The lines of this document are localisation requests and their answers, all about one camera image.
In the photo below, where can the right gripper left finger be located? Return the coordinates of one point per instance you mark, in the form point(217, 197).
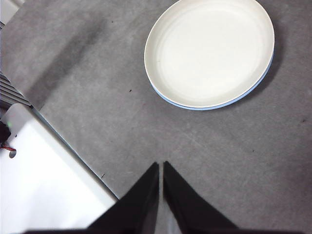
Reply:
point(136, 209)

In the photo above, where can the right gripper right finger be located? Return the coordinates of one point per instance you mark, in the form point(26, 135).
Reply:
point(187, 209)

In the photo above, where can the white round plate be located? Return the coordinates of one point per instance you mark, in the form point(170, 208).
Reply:
point(209, 51)

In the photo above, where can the blue round plate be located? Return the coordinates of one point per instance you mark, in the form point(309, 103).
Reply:
point(200, 108)

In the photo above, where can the grey ribbed metal rail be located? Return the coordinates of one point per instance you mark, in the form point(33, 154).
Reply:
point(12, 93)

